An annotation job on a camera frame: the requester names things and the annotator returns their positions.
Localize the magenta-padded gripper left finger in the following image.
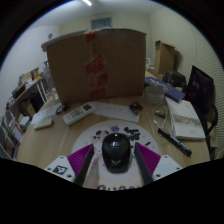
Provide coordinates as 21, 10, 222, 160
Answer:
44, 143, 96, 187

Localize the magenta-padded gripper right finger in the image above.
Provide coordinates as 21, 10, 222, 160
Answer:
133, 142, 185, 186

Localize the black computer mouse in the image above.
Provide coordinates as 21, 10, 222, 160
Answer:
101, 132, 132, 174

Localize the white printed mouse pad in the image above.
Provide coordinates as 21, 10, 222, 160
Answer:
71, 119, 162, 192

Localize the black marker pen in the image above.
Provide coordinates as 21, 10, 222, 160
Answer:
157, 128, 193, 157

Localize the white book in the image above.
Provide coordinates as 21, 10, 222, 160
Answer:
165, 96, 207, 141

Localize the white paper sheet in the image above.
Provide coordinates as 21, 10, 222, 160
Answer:
94, 101, 141, 123
30, 103, 64, 125

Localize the white remote with display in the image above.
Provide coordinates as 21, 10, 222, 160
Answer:
62, 102, 97, 127

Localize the low white bookshelf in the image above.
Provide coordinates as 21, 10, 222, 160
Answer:
0, 109, 32, 161

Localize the small dark clip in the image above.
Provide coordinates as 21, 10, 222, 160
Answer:
129, 102, 144, 116

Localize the clear plastic container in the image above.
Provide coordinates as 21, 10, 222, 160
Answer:
143, 84, 166, 106

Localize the blue book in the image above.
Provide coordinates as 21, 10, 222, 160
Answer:
144, 76, 186, 103

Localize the long wooden side desk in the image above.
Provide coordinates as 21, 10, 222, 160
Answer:
5, 66, 52, 113

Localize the black chair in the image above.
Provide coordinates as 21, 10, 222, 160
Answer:
184, 65, 220, 134

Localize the clear glass jar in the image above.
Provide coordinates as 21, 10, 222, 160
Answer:
42, 68, 56, 97

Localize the dark bag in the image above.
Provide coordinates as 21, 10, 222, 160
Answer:
164, 69, 188, 89

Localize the upright cardboard box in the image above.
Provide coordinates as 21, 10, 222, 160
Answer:
153, 40, 177, 75

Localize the large brown cardboard box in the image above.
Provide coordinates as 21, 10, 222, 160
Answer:
41, 28, 148, 106

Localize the wall window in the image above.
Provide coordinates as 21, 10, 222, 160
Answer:
90, 17, 113, 30

